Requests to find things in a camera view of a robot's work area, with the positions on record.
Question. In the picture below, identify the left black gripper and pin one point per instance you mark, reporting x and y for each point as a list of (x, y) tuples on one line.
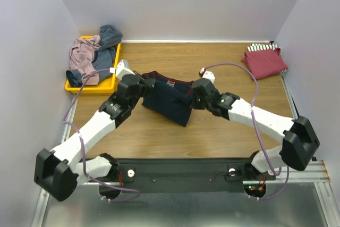
[(147, 83)]

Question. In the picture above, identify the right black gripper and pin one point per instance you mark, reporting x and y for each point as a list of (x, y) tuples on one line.
[(198, 89)]

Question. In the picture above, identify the navy basketball jersey tank top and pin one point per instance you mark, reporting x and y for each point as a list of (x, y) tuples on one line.
[(170, 98)]

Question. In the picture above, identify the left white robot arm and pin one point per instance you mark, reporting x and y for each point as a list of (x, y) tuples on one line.
[(60, 170)]

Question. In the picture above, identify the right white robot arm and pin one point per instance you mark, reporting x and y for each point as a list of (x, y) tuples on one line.
[(297, 139)]

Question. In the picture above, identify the grey-blue tank top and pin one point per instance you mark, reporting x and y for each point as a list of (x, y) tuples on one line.
[(106, 53)]

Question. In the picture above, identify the pink tank top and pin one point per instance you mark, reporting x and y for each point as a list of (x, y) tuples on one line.
[(82, 54)]

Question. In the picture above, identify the folded red tank top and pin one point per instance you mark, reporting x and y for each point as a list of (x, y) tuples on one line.
[(264, 63)]

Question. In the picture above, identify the folded striped tank top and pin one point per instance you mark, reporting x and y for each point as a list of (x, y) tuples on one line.
[(261, 47)]

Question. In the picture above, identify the yellow plastic tray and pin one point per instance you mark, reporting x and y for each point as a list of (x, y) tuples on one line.
[(106, 86)]

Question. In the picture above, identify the right silver knob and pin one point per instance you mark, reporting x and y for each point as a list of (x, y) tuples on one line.
[(232, 172)]

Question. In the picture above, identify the left white knob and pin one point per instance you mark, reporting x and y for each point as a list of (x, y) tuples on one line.
[(131, 173)]

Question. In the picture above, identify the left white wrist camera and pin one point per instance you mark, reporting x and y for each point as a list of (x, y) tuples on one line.
[(121, 70)]

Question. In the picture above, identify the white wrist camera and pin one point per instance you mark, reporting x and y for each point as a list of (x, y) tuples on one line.
[(203, 73), (121, 70)]

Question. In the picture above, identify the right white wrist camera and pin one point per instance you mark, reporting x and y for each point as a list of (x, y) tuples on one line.
[(203, 73)]

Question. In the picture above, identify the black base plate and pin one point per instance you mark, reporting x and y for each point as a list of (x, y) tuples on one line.
[(180, 175)]

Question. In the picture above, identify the aluminium frame rail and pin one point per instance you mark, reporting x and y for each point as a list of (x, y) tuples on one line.
[(112, 192)]

